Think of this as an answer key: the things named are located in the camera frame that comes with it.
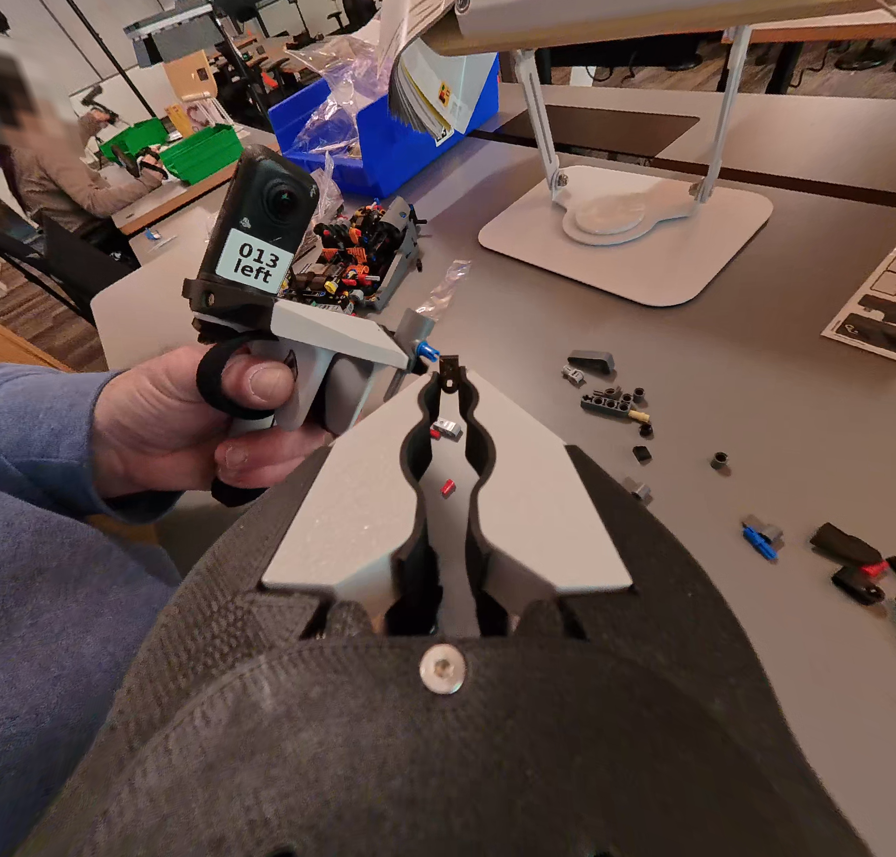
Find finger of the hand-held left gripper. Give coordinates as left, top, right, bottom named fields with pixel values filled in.
left=268, top=299, right=412, bottom=373

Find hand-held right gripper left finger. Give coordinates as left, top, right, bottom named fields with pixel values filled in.
left=260, top=370, right=438, bottom=637

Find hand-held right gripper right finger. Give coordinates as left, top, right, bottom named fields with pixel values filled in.
left=458, top=369, right=634, bottom=634

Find small grey lego axle assembly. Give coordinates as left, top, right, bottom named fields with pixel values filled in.
left=394, top=310, right=442, bottom=375

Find person's left forearm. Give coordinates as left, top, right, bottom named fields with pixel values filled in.
left=0, top=363, right=123, bottom=522

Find large lego car chassis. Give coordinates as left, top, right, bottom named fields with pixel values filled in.
left=280, top=198, right=427, bottom=314

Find scattered loose lego pieces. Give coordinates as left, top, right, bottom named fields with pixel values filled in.
left=428, top=346, right=896, bottom=607

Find lego instruction book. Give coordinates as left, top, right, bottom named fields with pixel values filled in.
left=378, top=0, right=506, bottom=149

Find person's left hand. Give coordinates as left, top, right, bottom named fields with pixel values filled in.
left=93, top=345, right=331, bottom=502

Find neighbouring wooden desk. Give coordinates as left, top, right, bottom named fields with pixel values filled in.
left=111, top=124, right=282, bottom=237

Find crumpled clear plastic bags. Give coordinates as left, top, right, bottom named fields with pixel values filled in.
left=286, top=30, right=394, bottom=160

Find blue plastic bin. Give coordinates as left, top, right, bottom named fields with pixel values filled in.
left=267, top=52, right=502, bottom=202

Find studio light panel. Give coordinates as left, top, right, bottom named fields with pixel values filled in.
left=124, top=0, right=233, bottom=69

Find black light stand pole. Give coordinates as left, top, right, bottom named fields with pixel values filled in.
left=55, top=0, right=160, bottom=121

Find sticker sheet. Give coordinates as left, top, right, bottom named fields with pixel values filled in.
left=821, top=247, right=896, bottom=362

